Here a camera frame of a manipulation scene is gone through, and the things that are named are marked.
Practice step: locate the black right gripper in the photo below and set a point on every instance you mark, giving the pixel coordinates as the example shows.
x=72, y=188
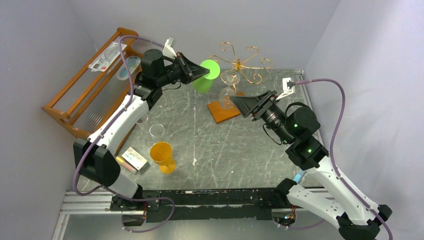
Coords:
x=262, y=106

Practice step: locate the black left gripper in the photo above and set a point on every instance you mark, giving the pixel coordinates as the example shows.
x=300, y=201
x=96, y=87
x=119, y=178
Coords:
x=191, y=70

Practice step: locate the green plastic wine glass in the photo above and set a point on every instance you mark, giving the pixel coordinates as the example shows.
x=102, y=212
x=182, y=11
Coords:
x=204, y=83

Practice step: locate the clear wine glass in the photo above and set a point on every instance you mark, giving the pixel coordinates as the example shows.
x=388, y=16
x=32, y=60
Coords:
x=230, y=78

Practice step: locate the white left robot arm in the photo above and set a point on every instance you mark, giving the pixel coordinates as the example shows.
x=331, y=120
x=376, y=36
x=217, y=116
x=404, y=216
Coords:
x=94, y=156

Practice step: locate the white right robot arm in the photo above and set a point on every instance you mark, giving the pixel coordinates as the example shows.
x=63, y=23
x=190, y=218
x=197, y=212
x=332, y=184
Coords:
x=355, y=216

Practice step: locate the orange wooden shelf rack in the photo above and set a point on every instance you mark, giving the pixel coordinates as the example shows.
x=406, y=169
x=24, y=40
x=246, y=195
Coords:
x=90, y=97

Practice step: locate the orange plastic wine glass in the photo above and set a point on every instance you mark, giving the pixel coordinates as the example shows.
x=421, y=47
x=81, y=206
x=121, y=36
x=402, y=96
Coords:
x=162, y=154

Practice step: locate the blue white blister pack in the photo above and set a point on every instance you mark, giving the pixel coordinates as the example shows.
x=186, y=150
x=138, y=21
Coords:
x=132, y=62

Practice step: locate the small clear glass cup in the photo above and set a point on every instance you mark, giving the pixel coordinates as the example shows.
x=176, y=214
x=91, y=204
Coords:
x=143, y=119

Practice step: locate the clear glass tumbler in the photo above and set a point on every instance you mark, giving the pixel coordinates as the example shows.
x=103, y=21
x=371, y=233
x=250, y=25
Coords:
x=157, y=131

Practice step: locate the light blue tape piece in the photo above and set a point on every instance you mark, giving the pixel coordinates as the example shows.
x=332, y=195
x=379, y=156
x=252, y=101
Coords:
x=298, y=177

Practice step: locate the white printed package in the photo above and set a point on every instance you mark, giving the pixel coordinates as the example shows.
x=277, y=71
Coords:
x=105, y=59

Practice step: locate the small printed cardboard box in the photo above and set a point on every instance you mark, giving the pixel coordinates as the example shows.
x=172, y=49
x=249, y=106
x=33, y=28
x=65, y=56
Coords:
x=132, y=161

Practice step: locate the gold wire wine glass rack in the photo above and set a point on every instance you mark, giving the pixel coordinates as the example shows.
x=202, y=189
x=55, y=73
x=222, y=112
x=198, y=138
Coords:
x=219, y=114

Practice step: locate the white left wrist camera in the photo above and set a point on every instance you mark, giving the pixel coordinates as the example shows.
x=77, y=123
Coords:
x=168, y=50

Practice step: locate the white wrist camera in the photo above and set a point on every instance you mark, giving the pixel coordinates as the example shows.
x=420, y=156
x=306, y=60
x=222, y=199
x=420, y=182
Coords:
x=168, y=50
x=288, y=88

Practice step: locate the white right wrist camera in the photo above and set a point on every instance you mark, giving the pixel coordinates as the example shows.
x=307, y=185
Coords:
x=288, y=88

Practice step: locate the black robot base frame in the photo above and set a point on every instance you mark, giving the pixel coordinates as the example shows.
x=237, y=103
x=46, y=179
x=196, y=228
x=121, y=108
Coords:
x=203, y=204

